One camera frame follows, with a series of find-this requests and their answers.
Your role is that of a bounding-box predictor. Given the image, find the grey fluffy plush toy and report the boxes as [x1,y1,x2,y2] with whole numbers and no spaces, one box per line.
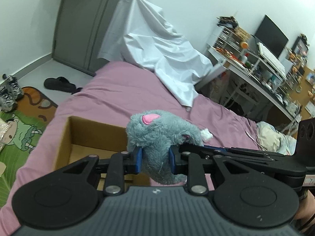
[126,110,203,185]

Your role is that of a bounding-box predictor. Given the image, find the cream pillow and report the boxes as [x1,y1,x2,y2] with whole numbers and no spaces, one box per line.
[256,121,296,156]

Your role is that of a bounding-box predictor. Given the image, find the brown cardboard box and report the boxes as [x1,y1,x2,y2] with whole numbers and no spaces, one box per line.
[52,115,151,192]

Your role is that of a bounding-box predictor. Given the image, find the pink bed sheet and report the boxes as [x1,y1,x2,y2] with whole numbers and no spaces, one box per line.
[0,61,262,235]

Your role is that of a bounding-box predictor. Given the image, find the white desk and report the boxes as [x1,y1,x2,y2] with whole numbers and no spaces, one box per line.
[195,46,297,122]

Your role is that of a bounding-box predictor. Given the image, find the black slipper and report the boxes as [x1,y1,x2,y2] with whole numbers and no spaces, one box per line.
[44,76,83,94]

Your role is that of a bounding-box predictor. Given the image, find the green cartoon floor mat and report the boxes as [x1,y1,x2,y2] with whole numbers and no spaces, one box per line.
[1,86,58,206]

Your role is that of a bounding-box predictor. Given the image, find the white keyboard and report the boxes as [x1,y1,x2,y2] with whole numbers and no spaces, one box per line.
[257,42,286,79]

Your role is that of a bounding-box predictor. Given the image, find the grey sneakers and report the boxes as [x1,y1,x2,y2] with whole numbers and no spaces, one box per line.
[1,74,24,112]

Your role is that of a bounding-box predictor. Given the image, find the white draped cloth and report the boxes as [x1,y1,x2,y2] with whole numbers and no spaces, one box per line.
[98,0,213,108]

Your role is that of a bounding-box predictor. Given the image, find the white drawer organizer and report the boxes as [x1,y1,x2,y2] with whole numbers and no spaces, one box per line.
[213,26,241,52]

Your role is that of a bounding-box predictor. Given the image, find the black computer monitor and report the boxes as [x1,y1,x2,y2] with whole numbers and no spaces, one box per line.
[254,15,288,58]

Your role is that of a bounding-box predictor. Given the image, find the grey door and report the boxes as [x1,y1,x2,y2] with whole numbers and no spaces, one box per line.
[52,0,119,75]

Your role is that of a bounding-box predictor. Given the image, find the white charging cable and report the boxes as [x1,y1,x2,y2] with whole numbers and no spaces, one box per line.
[245,131,264,151]

